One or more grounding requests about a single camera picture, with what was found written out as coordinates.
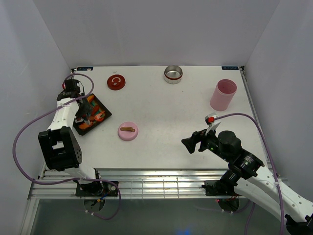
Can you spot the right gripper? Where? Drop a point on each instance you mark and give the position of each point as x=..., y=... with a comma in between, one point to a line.
x=197, y=136

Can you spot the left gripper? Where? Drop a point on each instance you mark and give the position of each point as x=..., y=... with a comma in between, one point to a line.
x=86, y=109

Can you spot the fried chicken wing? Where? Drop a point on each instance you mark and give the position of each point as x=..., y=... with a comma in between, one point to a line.
x=90, y=98

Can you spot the metal tongs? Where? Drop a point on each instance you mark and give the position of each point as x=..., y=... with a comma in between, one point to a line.
x=86, y=119

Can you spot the pink cylindrical container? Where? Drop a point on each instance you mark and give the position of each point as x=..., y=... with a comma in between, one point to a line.
x=223, y=94

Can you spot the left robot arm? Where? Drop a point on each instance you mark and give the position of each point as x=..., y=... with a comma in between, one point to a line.
x=58, y=143

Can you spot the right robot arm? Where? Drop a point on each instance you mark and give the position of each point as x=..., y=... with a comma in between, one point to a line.
x=249, y=177

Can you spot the black square food plate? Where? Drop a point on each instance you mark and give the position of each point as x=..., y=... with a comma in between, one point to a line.
x=102, y=107

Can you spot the left blue label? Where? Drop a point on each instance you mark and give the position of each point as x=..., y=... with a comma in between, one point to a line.
x=84, y=68

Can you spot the blue label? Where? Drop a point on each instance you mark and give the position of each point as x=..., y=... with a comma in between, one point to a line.
x=229, y=68
x=84, y=68

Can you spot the red round lid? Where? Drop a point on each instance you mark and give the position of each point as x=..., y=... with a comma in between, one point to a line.
x=116, y=82

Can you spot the metal bowl with red band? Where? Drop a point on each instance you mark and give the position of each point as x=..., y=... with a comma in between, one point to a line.
x=173, y=74

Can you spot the right blue label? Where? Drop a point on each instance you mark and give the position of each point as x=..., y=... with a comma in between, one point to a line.
x=229, y=68

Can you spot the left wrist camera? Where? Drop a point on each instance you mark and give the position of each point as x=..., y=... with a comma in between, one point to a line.
x=71, y=85

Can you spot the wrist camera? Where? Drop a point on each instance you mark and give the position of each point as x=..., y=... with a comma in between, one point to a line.
x=211, y=122
x=71, y=85

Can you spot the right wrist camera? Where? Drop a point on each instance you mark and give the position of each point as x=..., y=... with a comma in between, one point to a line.
x=211, y=122

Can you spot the aluminium frame rail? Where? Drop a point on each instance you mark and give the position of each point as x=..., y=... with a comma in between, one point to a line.
x=139, y=184

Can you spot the pink lid with brown handle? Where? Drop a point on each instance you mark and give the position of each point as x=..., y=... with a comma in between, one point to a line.
x=128, y=131

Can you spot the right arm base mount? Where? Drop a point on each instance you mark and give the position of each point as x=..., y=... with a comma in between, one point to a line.
x=219, y=188

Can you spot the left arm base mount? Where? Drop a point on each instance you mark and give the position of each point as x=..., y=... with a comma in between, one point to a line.
x=97, y=189

